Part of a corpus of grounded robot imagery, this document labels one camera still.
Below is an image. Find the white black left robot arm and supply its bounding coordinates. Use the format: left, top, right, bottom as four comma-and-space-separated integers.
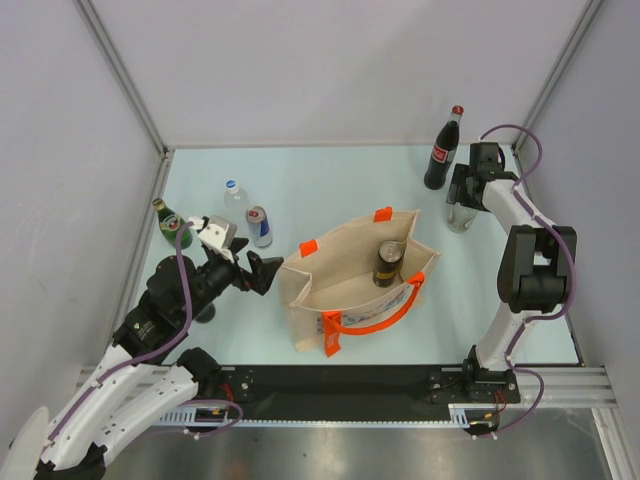
35, 238, 284, 479

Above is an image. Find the clear glass bottle green cap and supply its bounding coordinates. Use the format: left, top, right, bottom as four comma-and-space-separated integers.
447, 202, 479, 233

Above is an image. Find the aluminium corner post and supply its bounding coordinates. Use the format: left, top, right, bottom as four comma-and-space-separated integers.
521, 0, 608, 131
73, 0, 168, 158

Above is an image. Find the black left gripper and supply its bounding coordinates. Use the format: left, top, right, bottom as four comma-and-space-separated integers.
181, 237, 283, 321

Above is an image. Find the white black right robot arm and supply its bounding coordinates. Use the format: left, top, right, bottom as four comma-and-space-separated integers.
447, 142, 577, 403

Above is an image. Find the left aluminium corner post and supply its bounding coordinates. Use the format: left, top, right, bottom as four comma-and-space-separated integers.
73, 0, 168, 158

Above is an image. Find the glass cola bottle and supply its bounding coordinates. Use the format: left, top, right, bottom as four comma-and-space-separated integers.
423, 105, 464, 190

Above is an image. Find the clear plastic water bottle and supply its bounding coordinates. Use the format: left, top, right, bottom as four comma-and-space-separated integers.
224, 179, 250, 225

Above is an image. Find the beige canvas tote bag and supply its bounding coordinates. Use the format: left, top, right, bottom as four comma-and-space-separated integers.
278, 207, 441, 357

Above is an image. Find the right aluminium corner post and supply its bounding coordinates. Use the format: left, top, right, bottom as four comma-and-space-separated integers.
521, 0, 608, 131

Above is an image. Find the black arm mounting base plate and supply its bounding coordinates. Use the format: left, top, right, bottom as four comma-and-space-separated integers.
220, 365, 521, 405

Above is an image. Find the black gold drink can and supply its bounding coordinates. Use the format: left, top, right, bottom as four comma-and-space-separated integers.
372, 241, 404, 288

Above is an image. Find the aluminium frame rail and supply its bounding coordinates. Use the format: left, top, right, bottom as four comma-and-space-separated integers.
74, 364, 617, 429

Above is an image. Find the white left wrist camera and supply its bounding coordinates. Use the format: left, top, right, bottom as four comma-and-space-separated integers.
188, 216, 237, 263

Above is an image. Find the blue white drink can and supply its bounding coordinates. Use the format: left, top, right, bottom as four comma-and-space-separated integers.
246, 206, 273, 248

